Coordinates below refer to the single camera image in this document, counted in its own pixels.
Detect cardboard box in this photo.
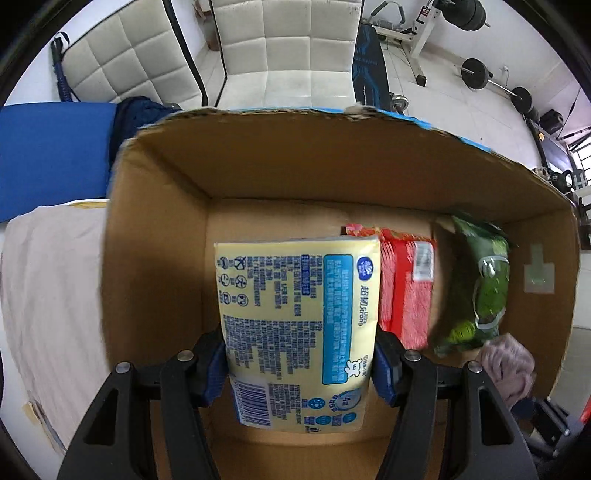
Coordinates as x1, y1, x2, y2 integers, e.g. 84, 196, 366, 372
102, 105, 581, 480

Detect yellow tissue pack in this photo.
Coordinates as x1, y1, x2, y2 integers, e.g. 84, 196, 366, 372
213, 235, 382, 435

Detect green tissue pack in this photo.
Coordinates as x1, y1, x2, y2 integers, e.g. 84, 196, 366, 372
433, 213, 511, 357

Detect white weight bench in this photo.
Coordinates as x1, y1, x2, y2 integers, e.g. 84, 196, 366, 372
361, 0, 438, 86

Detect pink cloth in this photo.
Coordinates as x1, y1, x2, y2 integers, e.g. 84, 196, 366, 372
476, 333, 536, 408

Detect black barbell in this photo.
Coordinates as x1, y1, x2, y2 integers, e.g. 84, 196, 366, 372
461, 58, 533, 113

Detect red tissue pack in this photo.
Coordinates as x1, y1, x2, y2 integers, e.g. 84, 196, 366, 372
345, 223, 437, 351

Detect black blue patterned board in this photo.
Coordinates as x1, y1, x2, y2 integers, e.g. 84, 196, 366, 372
352, 23, 391, 112

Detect white padded chair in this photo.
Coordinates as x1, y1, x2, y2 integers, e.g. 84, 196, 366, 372
210, 0, 362, 112
59, 0, 204, 110

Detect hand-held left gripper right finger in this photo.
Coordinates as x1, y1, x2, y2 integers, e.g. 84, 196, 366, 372
372, 329, 539, 480

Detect blue mat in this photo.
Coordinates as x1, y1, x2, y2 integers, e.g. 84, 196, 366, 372
0, 102, 118, 226

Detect blue folded umbrella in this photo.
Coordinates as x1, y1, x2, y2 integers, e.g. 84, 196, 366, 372
50, 35, 74, 101

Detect beige bed sheet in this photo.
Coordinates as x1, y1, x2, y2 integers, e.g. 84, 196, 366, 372
1, 199, 110, 455

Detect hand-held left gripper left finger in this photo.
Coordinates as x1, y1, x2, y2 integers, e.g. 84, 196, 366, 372
56, 331, 228, 480

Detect black weight plates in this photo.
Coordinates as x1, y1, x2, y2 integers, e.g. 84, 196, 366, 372
434, 0, 491, 30

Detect dark blue knitted cloth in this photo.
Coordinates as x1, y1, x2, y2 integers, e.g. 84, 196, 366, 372
109, 96, 182, 185

